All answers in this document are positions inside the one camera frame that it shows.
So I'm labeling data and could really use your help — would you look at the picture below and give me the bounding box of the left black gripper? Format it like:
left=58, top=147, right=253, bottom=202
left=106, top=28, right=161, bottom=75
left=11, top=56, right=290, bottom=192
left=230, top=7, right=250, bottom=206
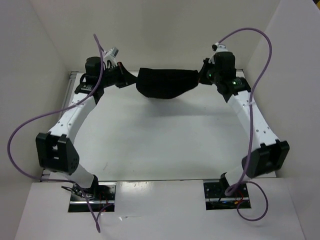
left=98, top=61, right=140, bottom=88

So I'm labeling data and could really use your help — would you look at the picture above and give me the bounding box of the black skirt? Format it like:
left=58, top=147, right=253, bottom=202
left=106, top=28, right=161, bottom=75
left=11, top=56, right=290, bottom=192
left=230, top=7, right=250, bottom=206
left=135, top=68, right=199, bottom=100

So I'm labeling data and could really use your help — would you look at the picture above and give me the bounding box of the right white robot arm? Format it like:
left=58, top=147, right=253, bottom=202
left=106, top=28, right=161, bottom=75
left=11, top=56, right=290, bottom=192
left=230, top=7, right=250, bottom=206
left=199, top=50, right=290, bottom=197

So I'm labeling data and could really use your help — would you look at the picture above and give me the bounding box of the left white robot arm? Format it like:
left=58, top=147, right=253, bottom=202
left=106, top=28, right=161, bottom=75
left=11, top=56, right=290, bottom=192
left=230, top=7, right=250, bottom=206
left=35, top=56, right=138, bottom=200

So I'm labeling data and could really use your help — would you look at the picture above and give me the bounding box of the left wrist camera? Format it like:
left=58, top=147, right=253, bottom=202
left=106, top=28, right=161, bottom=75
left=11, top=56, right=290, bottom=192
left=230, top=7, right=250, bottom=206
left=103, top=47, right=119, bottom=62

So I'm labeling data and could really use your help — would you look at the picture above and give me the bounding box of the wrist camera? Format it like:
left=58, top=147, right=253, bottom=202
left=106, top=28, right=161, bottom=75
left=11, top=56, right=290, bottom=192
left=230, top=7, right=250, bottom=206
left=208, top=42, right=228, bottom=64
left=103, top=47, right=119, bottom=62

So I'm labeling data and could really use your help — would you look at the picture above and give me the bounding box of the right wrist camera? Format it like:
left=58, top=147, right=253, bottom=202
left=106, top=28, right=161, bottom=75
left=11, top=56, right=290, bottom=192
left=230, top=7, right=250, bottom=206
left=208, top=42, right=228, bottom=64

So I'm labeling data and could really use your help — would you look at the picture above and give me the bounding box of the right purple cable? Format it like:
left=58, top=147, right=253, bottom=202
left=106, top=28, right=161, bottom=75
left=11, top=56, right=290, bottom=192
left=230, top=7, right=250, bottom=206
left=216, top=27, right=274, bottom=222

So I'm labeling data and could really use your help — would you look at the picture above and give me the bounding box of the purple cable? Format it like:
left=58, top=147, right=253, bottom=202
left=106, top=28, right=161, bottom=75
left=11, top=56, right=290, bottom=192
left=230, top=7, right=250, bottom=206
left=216, top=27, right=274, bottom=222
left=6, top=33, right=104, bottom=234

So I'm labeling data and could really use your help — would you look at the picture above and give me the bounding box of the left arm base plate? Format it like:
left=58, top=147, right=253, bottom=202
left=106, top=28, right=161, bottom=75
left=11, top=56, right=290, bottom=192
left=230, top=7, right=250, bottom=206
left=62, top=181, right=117, bottom=213

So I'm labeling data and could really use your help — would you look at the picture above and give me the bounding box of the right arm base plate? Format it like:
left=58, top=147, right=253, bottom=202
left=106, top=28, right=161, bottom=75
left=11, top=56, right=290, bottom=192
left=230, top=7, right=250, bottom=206
left=203, top=179, right=251, bottom=211

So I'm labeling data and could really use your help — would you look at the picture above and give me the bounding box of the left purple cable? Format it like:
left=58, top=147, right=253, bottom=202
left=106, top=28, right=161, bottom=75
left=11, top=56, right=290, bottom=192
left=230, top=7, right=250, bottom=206
left=6, top=33, right=104, bottom=234

